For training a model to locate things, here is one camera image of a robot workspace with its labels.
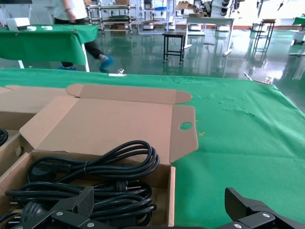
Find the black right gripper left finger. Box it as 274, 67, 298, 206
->
0, 186, 105, 229

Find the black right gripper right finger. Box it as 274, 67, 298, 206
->
219, 187, 305, 229

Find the black power cable bundle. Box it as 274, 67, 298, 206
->
0, 198, 158, 229
0, 128, 9, 146

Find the cardboard box with round hole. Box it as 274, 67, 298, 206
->
0, 83, 199, 229

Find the plain open cardboard box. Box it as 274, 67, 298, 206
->
0, 84, 70, 177

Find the white box device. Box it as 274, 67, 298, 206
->
6, 18, 31, 31

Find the green table cloth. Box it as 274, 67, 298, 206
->
0, 68, 305, 229

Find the white metal cloth clamp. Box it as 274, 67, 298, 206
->
108, 68, 127, 77

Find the green covered side table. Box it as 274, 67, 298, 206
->
0, 23, 99, 72

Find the black square stool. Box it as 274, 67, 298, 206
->
162, 31, 186, 65

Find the tall black metal stool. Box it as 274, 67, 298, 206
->
252, 18, 277, 57

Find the metal shelving rack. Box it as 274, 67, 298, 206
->
85, 0, 138, 36

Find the white long work table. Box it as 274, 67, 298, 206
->
184, 14, 235, 57

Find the walking person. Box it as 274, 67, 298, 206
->
53, 0, 114, 72

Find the green topped white table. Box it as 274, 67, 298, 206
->
289, 16, 305, 57

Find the black power cable round plug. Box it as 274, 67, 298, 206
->
4, 180, 153, 208

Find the black power cable long loop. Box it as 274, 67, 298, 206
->
26, 140, 160, 184

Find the white shelving frame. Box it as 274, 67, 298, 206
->
138, 0, 177, 33

